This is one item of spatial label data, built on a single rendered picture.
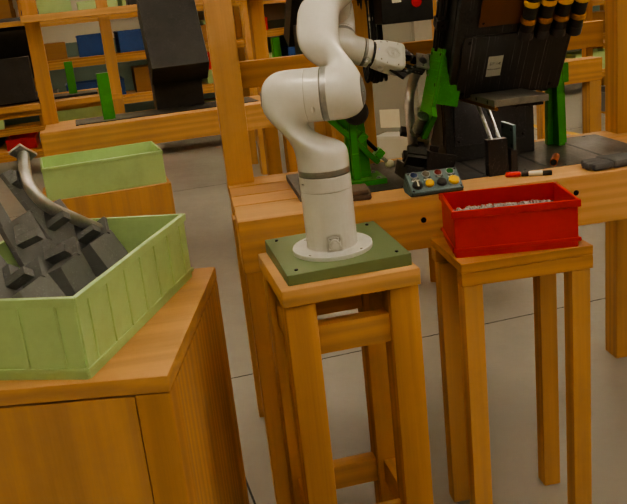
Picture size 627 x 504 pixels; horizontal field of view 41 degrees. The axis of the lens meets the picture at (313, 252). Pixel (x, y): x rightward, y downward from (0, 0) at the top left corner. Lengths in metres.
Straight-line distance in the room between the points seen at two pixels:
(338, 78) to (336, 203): 0.28
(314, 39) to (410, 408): 0.88
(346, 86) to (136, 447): 0.87
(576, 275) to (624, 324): 1.26
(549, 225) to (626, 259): 1.24
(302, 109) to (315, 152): 0.10
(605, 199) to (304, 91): 1.05
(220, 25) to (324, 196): 1.05
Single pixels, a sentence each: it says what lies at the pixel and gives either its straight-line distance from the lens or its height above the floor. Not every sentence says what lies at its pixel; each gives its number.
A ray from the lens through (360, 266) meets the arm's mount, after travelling 1.86.
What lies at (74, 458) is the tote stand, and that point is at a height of 0.63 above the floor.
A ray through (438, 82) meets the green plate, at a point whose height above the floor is 1.18.
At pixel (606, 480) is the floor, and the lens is 2.69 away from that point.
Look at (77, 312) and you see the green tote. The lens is 1.63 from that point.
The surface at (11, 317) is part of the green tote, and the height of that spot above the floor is 0.92.
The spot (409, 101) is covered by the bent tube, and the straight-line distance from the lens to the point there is 2.66.
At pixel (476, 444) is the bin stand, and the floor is 0.30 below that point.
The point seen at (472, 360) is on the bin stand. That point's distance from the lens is 2.14.
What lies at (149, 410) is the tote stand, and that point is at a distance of 1.67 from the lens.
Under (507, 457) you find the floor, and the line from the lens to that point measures 2.78.
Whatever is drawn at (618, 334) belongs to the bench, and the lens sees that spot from 3.42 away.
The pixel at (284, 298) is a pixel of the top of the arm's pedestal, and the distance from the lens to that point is 1.81.
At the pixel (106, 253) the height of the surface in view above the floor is 0.90.
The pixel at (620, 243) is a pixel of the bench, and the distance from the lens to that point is 3.29.
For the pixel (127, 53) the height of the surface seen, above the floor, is 1.12.
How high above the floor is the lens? 1.44
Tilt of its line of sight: 17 degrees down
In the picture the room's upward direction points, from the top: 6 degrees counter-clockwise
